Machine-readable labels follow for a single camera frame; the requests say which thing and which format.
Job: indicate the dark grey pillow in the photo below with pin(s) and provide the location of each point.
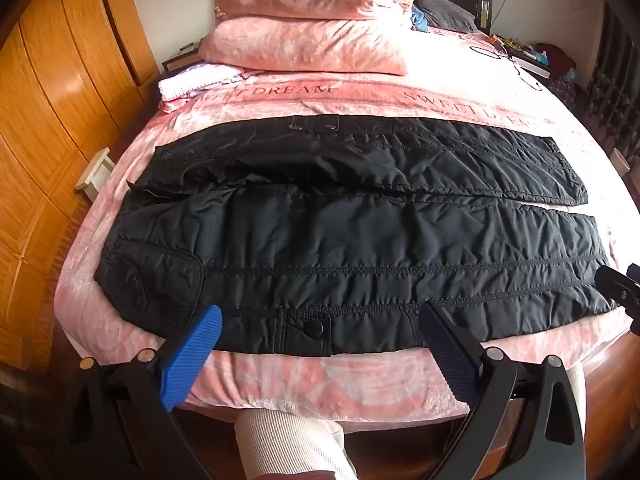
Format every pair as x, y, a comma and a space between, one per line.
445, 10

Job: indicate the bed with pink blanket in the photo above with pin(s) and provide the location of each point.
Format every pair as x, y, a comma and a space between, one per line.
360, 90

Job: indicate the dark bedside cabinet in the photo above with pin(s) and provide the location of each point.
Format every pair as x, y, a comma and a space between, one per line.
175, 60

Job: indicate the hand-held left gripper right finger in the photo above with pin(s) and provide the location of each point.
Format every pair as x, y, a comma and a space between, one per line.
450, 355

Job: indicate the folded white pink cloth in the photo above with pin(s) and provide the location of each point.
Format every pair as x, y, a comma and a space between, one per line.
192, 80

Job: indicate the cluttered bedside table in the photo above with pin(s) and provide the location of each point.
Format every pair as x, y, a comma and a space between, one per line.
542, 57

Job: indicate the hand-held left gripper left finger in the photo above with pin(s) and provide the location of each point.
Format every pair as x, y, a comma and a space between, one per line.
192, 355

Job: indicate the wooden bed frame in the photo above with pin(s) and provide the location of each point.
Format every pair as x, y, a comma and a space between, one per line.
380, 440

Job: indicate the large pink plush pillow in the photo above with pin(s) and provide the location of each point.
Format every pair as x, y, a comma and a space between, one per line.
305, 42

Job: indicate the wooden wardrobe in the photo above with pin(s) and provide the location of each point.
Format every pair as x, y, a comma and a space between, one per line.
55, 110

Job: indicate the white small stool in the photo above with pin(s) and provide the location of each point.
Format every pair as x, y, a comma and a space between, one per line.
97, 167

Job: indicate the person's leg in white pants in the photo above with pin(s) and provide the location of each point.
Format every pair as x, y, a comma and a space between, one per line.
295, 442

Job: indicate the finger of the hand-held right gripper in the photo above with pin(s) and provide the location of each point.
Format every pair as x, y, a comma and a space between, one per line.
620, 285

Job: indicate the black quilted jacket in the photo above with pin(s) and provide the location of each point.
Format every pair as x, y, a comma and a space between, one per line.
350, 240

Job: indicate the blue cloth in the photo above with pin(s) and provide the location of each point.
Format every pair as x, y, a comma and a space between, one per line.
419, 17

